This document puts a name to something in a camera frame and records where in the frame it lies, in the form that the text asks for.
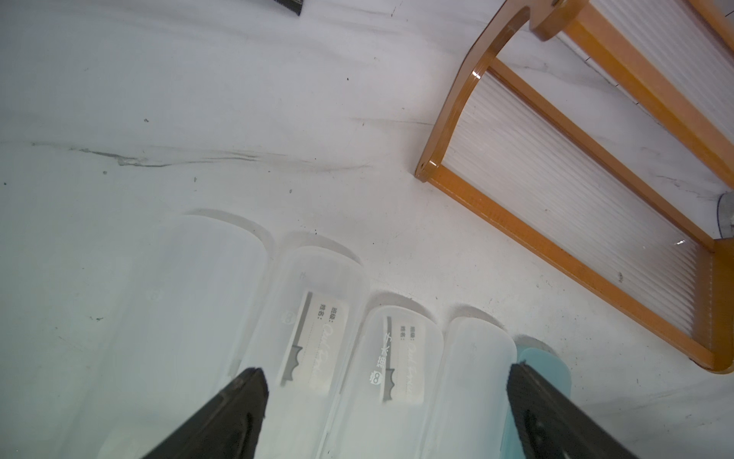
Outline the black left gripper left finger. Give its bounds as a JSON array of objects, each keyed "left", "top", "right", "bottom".
[{"left": 146, "top": 367, "right": 269, "bottom": 459}]

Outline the wooden three-tier shelf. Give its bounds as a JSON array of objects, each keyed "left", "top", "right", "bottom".
[{"left": 415, "top": 1, "right": 733, "bottom": 374}]

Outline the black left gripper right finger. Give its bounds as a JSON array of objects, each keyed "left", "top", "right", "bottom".
[{"left": 507, "top": 363, "right": 635, "bottom": 458}]

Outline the clear pencil case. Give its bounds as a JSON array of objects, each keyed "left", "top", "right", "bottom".
[
  {"left": 241, "top": 246, "right": 370, "bottom": 458},
  {"left": 320, "top": 306, "right": 443, "bottom": 458},
  {"left": 420, "top": 317, "right": 517, "bottom": 458},
  {"left": 59, "top": 210, "right": 273, "bottom": 458}
]

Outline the black red snack bag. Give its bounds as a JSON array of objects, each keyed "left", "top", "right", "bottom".
[{"left": 275, "top": 0, "right": 303, "bottom": 15}]

